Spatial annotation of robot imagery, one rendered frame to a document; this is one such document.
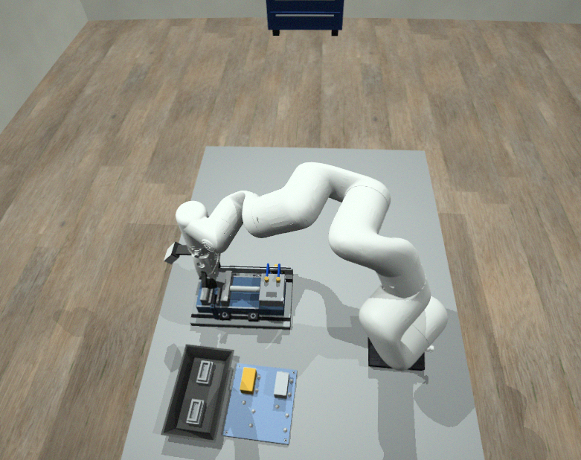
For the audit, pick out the yellow rectangular block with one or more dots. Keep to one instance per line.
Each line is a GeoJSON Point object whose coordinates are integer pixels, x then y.
{"type": "Point", "coordinates": [248, 380]}

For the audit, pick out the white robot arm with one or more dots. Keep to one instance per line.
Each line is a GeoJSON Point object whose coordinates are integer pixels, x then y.
{"type": "Point", "coordinates": [403, 306]}

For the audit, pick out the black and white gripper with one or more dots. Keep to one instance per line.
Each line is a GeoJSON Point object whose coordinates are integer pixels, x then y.
{"type": "Point", "coordinates": [208, 266]}

